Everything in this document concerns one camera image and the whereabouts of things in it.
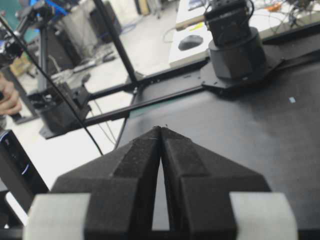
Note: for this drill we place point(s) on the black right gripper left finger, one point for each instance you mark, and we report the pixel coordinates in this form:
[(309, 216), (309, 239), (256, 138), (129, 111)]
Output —
[(108, 198)]

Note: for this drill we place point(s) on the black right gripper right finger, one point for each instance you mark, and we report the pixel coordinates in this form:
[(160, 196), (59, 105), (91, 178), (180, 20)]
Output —
[(215, 198)]

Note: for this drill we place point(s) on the black right robot arm base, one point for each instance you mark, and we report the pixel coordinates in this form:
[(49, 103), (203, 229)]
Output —
[(238, 58)]

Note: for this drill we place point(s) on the black left robot arm base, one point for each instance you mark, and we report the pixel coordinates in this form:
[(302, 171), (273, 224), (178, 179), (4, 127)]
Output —
[(57, 117)]

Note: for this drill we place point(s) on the bare human hand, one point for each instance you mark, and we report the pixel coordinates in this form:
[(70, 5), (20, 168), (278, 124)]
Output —
[(10, 104)]

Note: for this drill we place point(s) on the black device with blue light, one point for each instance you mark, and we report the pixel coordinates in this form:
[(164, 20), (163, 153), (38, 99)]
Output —
[(22, 163)]

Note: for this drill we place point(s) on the small blue tape mark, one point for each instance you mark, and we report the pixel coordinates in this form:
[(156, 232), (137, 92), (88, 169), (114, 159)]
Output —
[(292, 100)]

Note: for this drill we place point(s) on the white side table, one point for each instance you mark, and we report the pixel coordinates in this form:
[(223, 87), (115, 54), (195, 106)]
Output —
[(270, 17)]

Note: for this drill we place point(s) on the black computer mouse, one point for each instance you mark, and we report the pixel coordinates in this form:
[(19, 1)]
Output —
[(189, 42)]

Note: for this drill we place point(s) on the black aluminium frame rail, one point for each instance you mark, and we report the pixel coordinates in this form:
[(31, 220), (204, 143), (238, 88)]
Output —
[(283, 51)]

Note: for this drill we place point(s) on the black diagonal frame strut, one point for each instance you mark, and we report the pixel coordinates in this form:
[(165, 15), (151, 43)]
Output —
[(116, 40)]

